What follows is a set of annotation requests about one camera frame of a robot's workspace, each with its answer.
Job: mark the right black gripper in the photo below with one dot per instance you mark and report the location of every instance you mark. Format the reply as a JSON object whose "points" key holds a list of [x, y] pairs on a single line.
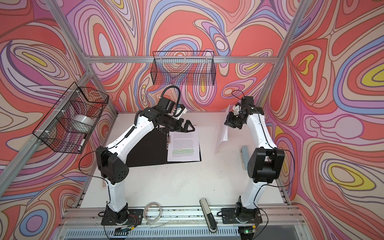
{"points": [[230, 122]]}

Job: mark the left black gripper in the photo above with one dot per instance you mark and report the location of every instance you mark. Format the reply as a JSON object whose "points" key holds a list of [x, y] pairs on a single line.
{"points": [[179, 128]]}

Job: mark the printed paper sheets stack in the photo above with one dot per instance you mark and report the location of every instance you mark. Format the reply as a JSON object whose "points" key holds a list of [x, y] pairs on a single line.
{"points": [[183, 147]]}

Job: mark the white and black file folder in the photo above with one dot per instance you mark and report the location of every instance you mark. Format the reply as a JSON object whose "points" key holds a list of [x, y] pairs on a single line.
{"points": [[151, 150]]}

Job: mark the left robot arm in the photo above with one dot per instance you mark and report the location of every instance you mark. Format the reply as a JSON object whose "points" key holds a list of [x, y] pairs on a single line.
{"points": [[111, 160]]}

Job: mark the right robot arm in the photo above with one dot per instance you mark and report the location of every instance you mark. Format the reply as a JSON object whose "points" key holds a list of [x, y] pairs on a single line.
{"points": [[265, 163]]}

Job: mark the grey blue hole punch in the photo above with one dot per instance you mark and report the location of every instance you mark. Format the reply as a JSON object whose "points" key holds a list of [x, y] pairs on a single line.
{"points": [[245, 157]]}

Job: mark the silver tape roll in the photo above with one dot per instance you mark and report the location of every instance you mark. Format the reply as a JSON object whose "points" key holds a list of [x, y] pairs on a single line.
{"points": [[81, 121]]}

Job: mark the white and black stapler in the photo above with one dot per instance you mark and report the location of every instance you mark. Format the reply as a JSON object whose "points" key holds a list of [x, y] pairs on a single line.
{"points": [[210, 220]]}

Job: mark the marker pen in basket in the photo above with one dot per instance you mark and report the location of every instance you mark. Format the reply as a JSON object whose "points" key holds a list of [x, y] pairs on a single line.
{"points": [[80, 149]]}

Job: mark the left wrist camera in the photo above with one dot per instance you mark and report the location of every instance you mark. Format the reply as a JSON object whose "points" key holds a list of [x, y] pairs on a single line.
{"points": [[180, 111]]}

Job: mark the rear black wire basket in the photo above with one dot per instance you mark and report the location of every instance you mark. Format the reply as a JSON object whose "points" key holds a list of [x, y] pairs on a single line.
{"points": [[192, 68]]}

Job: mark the black wire basket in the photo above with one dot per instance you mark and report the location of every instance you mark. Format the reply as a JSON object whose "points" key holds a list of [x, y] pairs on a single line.
{"points": [[192, 68], [56, 131]]}

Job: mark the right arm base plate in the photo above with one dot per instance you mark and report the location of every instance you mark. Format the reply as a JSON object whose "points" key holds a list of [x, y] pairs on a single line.
{"points": [[229, 216]]}

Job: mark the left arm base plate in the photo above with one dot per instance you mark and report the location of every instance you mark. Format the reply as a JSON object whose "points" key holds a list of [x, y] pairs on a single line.
{"points": [[132, 217]]}

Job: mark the left black wire basket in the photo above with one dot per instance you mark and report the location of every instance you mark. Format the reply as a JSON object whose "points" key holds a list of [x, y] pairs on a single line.
{"points": [[56, 131]]}

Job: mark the aluminium frame rail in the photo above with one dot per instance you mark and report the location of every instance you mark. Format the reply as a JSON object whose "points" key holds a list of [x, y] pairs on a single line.
{"points": [[280, 222]]}

